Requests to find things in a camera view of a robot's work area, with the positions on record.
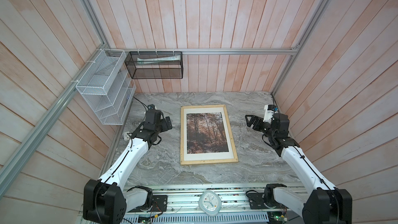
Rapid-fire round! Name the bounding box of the white wire mesh shelf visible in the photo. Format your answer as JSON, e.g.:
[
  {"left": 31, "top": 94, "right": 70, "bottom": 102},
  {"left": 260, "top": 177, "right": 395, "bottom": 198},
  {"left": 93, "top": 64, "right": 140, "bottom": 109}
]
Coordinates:
[{"left": 76, "top": 49, "right": 136, "bottom": 125}]

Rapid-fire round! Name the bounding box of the white round timer clock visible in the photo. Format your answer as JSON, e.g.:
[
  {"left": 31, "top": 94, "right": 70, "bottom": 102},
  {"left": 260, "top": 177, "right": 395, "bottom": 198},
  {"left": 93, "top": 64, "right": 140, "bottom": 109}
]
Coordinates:
[{"left": 199, "top": 190, "right": 222, "bottom": 217}]

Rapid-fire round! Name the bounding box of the autumn forest photo print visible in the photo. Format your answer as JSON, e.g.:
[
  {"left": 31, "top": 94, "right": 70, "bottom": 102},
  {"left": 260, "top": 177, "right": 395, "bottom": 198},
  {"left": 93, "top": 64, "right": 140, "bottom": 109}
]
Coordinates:
[{"left": 187, "top": 113, "right": 229, "bottom": 154}]

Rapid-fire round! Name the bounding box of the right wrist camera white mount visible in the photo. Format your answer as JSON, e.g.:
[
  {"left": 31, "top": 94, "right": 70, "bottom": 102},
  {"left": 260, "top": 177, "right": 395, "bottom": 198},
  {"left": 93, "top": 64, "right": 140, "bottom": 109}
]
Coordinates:
[{"left": 263, "top": 104, "right": 278, "bottom": 123}]

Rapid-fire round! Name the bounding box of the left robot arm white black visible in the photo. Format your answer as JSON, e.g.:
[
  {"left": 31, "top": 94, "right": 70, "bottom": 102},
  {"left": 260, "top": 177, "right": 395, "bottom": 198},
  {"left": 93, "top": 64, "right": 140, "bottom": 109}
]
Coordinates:
[{"left": 83, "top": 104, "right": 172, "bottom": 224}]

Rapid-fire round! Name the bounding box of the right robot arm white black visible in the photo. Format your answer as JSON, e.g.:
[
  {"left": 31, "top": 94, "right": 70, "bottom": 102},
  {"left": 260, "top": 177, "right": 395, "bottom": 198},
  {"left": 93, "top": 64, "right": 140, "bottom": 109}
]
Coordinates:
[{"left": 245, "top": 113, "right": 352, "bottom": 224}]

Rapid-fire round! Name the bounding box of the small white box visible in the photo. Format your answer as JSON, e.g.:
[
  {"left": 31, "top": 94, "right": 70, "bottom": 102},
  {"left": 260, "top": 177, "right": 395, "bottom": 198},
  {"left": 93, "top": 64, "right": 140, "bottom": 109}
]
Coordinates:
[{"left": 123, "top": 132, "right": 130, "bottom": 141}]

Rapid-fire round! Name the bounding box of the paper in black basket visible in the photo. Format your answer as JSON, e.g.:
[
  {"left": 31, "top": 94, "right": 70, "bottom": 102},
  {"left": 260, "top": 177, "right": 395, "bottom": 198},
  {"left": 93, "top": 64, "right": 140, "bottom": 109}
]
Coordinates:
[{"left": 136, "top": 55, "right": 181, "bottom": 65}]

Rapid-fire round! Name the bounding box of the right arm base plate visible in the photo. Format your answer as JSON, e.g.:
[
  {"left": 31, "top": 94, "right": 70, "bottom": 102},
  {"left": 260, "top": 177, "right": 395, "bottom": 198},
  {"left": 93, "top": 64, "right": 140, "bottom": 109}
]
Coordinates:
[{"left": 245, "top": 190, "right": 287, "bottom": 209}]

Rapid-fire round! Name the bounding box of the black wire mesh basket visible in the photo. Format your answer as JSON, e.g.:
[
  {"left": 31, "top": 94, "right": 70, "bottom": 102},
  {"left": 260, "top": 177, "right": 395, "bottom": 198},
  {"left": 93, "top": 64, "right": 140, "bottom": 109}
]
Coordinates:
[{"left": 124, "top": 51, "right": 184, "bottom": 79}]

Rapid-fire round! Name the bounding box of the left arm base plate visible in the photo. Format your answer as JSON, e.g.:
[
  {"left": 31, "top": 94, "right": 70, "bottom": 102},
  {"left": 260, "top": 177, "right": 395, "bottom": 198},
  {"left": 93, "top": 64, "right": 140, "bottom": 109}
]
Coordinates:
[{"left": 129, "top": 195, "right": 168, "bottom": 213}]

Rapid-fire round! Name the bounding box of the white photo mat board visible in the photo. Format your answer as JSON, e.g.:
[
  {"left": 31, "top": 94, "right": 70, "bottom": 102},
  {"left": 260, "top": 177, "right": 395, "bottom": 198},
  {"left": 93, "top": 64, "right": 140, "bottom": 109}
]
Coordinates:
[{"left": 182, "top": 107, "right": 235, "bottom": 161}]

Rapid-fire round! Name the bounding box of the light wooden picture frame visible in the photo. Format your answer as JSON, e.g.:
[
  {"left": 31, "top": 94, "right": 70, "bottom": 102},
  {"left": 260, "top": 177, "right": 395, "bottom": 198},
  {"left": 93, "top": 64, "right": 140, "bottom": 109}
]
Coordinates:
[{"left": 180, "top": 104, "right": 239, "bottom": 166}]

